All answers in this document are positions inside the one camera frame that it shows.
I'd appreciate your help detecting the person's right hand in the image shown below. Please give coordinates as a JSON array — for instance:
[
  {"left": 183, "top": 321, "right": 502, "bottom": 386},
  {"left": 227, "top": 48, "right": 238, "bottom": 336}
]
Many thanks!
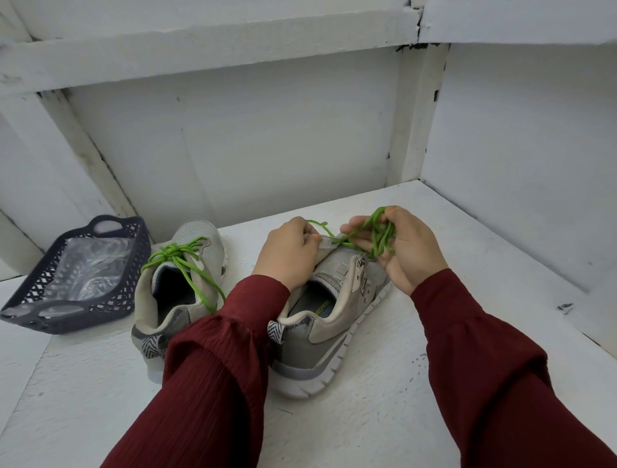
[{"left": 339, "top": 205, "right": 449, "bottom": 296}]

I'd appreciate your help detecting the person's left hand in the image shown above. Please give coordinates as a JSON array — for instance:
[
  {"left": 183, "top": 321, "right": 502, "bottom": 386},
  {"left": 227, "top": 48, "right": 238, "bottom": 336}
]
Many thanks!
[{"left": 253, "top": 216, "right": 324, "bottom": 293}]

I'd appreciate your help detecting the green shoelace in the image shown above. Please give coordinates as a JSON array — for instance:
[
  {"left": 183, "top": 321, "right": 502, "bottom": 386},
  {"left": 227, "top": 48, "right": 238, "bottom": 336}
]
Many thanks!
[
  {"left": 141, "top": 237, "right": 228, "bottom": 312},
  {"left": 307, "top": 206, "right": 397, "bottom": 260}
]

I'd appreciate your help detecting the grey mesh shoe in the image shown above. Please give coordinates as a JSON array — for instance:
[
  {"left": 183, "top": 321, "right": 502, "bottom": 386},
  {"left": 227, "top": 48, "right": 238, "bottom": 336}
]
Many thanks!
[
  {"left": 131, "top": 220, "right": 228, "bottom": 385},
  {"left": 267, "top": 236, "right": 395, "bottom": 399}
]

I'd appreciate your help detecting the person's left forearm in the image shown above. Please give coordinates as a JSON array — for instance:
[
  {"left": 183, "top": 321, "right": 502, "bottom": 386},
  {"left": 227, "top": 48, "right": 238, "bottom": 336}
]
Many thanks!
[{"left": 101, "top": 274, "right": 291, "bottom": 468}]

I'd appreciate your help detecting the person's right forearm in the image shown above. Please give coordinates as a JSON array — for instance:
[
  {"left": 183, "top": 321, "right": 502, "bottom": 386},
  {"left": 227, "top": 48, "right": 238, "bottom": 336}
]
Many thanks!
[{"left": 409, "top": 268, "right": 617, "bottom": 468}]

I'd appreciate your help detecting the clear plastic bag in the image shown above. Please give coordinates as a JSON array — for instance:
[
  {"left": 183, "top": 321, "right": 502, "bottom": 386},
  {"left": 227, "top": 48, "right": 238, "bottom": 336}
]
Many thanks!
[{"left": 39, "top": 236, "right": 136, "bottom": 303}]

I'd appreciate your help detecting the dark plastic lattice basket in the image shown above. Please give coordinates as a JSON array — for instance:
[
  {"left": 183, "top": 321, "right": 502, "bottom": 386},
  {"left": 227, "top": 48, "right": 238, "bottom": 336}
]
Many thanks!
[{"left": 0, "top": 214, "right": 152, "bottom": 336}]

